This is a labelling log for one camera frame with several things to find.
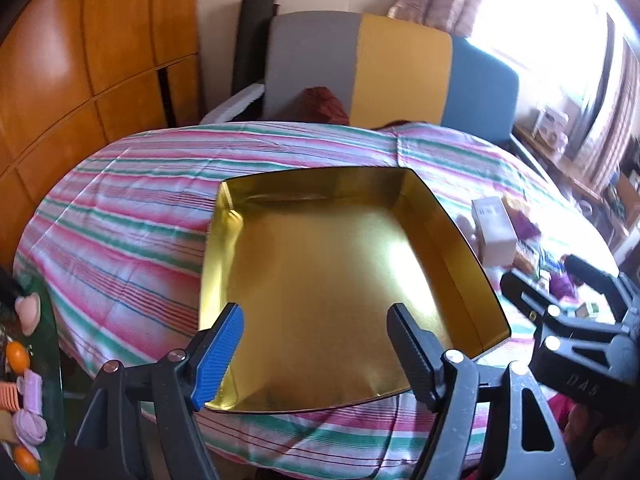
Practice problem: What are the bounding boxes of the wooden side desk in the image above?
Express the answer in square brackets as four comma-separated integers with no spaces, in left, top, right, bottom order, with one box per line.
[515,125,616,201]

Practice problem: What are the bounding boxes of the wooden cabinet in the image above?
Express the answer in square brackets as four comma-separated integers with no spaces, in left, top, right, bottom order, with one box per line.
[0,0,203,261]

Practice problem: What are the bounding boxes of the white printed carton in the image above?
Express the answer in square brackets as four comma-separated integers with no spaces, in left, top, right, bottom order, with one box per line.
[532,107,571,148]

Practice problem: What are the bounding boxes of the orange toy fruit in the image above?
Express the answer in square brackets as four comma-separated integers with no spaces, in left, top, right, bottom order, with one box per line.
[6,341,31,373]
[14,445,41,476]

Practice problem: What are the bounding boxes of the black rolled mat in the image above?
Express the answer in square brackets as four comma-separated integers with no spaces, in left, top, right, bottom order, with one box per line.
[231,0,277,96]

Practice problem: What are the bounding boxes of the dark red cushion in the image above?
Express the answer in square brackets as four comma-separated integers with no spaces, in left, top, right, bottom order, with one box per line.
[299,86,351,125]

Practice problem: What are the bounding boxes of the pink heart toy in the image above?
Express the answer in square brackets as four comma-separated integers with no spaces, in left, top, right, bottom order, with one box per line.
[14,294,42,333]

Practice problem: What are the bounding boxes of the purple packet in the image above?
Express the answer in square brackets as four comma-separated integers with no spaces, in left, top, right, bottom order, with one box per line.
[550,275,581,297]
[512,210,543,241]

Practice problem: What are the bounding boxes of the striped tablecloth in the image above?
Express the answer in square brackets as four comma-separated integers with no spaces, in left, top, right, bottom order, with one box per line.
[12,121,621,476]

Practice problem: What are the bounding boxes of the lilac toy piece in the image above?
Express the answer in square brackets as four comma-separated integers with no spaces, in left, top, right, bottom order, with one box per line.
[12,407,48,446]
[17,370,43,411]

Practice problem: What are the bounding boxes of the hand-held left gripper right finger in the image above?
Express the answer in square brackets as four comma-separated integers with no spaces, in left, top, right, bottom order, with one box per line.
[386,302,578,480]

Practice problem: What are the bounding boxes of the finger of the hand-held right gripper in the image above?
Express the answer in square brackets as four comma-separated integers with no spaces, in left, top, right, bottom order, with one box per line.
[562,254,640,321]
[500,271,623,357]

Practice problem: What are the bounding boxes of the maroon box with gold interior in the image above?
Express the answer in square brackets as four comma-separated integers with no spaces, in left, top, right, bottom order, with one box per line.
[198,167,512,414]

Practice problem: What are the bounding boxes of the striped side curtain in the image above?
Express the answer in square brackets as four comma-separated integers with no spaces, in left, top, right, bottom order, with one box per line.
[575,10,640,186]

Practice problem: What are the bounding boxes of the white carton box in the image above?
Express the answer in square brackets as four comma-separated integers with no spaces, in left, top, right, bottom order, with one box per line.
[471,196,517,267]

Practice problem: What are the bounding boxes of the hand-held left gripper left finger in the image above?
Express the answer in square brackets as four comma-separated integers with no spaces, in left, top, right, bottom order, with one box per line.
[60,302,246,480]

